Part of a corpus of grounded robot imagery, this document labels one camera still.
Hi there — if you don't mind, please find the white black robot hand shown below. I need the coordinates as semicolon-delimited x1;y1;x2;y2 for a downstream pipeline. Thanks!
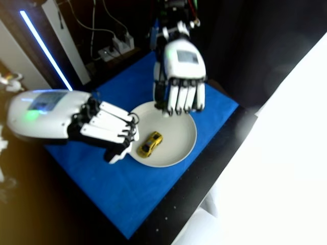
152;37;207;117
6;89;141;164

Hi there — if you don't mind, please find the blue-white LED light strip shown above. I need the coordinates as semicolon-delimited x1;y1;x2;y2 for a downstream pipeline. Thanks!
19;10;74;92

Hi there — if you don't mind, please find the white power strip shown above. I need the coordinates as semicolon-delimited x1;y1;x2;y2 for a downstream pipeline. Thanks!
98;45;121;62
111;32;135;55

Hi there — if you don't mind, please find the beige cable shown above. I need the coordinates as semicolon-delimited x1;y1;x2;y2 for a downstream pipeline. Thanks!
67;0;118;39

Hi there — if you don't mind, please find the yellow toy car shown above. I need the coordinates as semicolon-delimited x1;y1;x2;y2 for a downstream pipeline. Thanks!
137;131;164;158

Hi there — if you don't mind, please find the white curtain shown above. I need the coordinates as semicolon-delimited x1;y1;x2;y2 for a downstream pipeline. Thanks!
171;33;327;245

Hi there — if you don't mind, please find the white round plate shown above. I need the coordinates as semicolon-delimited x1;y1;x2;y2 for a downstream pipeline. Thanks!
130;101;198;168

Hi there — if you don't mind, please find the dark curtain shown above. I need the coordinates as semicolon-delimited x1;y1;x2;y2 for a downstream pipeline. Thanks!
204;0;327;110

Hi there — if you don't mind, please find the blue table cloth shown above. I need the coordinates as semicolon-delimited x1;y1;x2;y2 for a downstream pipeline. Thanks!
43;51;240;240

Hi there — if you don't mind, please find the white upright panel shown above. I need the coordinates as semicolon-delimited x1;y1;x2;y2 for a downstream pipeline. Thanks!
40;0;92;86

